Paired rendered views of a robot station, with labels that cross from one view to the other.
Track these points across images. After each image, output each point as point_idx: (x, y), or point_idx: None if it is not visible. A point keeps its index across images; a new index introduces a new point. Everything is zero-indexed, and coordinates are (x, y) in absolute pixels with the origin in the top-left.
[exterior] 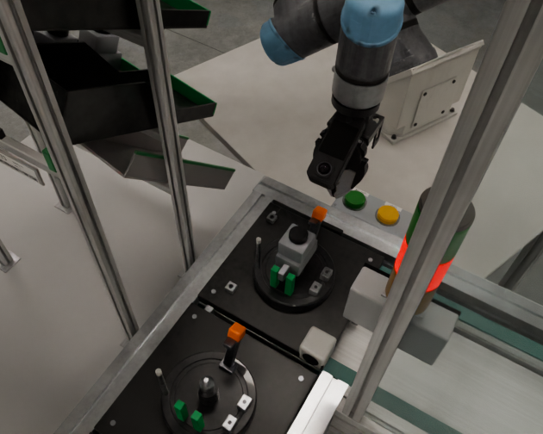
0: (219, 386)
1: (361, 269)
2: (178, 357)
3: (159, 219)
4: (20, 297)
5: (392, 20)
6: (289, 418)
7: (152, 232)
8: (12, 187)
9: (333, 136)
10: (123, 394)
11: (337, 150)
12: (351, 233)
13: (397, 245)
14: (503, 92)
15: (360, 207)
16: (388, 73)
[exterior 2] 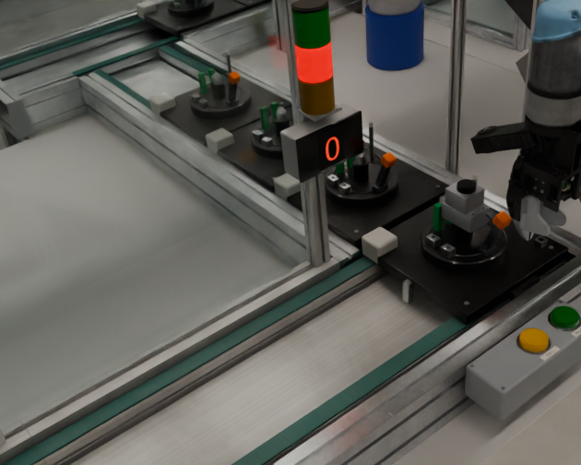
0: (365, 183)
1: (456, 293)
2: (402, 176)
3: None
4: (513, 150)
5: (539, 17)
6: (327, 220)
7: (577, 219)
8: None
9: (517, 125)
10: (384, 152)
11: (502, 130)
12: (512, 304)
13: (484, 338)
14: None
15: (551, 320)
16: (540, 89)
